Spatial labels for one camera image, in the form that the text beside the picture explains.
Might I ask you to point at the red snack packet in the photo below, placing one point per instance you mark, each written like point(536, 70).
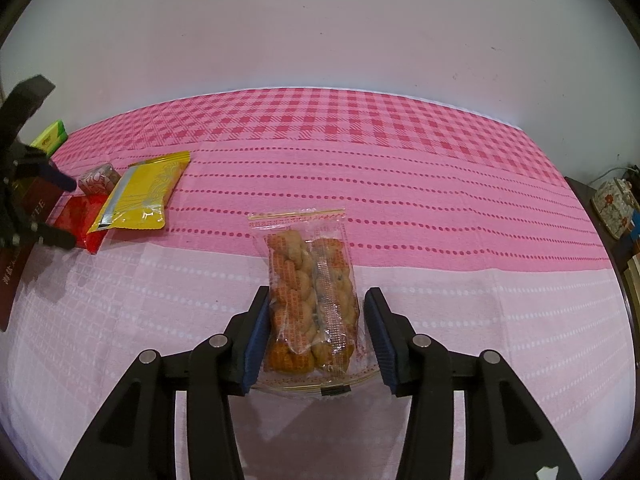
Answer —
point(75, 217)

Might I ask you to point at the green tissue pack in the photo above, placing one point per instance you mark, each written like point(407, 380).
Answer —
point(50, 137)

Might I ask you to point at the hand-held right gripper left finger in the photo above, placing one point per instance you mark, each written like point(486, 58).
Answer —
point(254, 345)

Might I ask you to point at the small pink wrapped snack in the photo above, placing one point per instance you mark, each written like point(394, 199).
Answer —
point(100, 179)

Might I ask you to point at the floral patterned box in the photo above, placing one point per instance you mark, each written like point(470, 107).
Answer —
point(612, 205)

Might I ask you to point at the dark wooden nightstand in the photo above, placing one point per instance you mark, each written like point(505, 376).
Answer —
point(582, 195)

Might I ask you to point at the clear fried dough twist packet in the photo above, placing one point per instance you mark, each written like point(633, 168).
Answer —
point(305, 285)

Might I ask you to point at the yellow snack packet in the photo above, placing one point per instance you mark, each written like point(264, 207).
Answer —
point(142, 190)

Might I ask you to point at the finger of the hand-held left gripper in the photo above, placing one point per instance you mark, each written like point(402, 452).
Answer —
point(61, 180)
point(55, 239)

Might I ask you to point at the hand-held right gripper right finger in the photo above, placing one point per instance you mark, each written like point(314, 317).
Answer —
point(382, 345)

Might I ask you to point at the dark red packet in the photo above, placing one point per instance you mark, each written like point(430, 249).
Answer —
point(9, 280)

